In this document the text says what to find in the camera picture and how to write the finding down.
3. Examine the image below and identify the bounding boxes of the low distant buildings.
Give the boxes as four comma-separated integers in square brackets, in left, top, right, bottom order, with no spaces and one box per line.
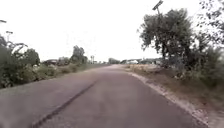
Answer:
[120,58,164,66]

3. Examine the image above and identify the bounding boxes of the distant tree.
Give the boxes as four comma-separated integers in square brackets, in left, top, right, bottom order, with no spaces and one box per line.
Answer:
[69,45,88,65]

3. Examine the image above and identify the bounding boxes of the grey asphalt road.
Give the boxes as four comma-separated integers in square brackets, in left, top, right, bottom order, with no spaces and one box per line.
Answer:
[0,63,209,128]

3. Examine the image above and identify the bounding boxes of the large green tree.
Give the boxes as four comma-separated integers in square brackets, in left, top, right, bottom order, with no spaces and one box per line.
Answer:
[138,8,201,73]

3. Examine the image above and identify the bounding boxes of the dry dirt verge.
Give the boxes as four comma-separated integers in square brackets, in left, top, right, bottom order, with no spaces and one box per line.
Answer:
[124,64,224,128]

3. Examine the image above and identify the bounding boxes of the street lamp pole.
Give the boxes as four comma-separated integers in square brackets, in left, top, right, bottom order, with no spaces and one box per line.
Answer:
[0,19,14,43]
[151,0,165,16]

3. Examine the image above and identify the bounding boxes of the dense green roadside bushes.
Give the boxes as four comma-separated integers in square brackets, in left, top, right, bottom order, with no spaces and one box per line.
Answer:
[0,34,101,89]

